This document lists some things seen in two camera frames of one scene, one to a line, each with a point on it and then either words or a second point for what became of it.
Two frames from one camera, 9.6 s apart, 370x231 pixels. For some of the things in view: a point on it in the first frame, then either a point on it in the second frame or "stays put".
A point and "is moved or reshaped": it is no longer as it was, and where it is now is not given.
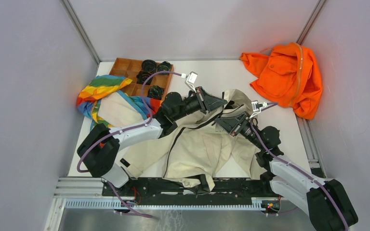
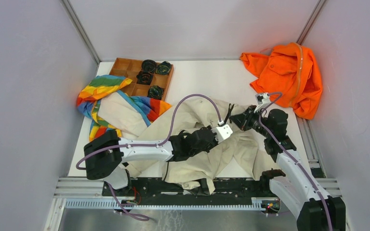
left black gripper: x=207 y=102 → x=215 y=143
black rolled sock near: x=155 y=92 stays put
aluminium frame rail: x=78 y=194 stays put
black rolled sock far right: x=163 y=67 stays put
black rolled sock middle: x=142 y=76 stays put
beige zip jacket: x=199 y=151 is moved or reshaped
